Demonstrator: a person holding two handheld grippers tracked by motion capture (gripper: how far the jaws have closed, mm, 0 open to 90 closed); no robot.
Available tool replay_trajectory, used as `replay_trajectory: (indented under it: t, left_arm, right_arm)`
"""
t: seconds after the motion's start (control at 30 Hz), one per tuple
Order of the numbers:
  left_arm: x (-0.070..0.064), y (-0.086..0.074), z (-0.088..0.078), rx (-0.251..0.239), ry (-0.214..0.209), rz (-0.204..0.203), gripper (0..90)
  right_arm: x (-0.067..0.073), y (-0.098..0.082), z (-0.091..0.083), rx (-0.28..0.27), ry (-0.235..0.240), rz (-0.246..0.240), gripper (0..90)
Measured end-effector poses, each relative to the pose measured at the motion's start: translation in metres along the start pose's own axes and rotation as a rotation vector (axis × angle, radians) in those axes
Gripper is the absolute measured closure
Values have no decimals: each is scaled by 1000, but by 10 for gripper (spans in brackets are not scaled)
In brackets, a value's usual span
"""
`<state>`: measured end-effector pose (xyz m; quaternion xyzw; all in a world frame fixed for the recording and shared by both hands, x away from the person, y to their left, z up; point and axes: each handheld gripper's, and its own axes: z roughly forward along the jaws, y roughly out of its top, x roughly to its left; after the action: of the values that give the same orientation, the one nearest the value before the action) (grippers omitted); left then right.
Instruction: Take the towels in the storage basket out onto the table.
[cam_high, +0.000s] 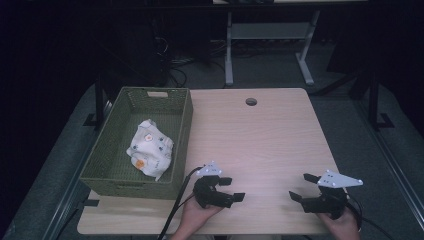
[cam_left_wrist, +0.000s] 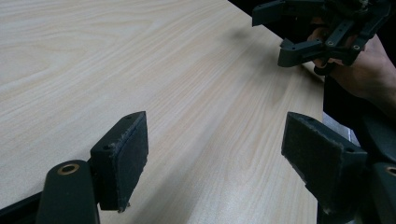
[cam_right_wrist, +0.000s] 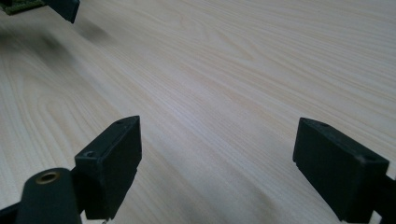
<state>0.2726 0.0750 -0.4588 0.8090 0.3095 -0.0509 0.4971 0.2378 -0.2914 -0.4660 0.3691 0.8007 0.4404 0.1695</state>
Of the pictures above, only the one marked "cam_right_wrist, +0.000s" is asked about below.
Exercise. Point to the dark green cloth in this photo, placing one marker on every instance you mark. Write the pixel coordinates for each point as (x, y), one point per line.
(21, 6)

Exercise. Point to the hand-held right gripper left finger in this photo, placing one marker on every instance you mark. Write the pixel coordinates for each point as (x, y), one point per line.
(113, 165)

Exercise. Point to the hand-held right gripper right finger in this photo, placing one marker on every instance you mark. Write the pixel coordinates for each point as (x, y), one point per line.
(336, 174)

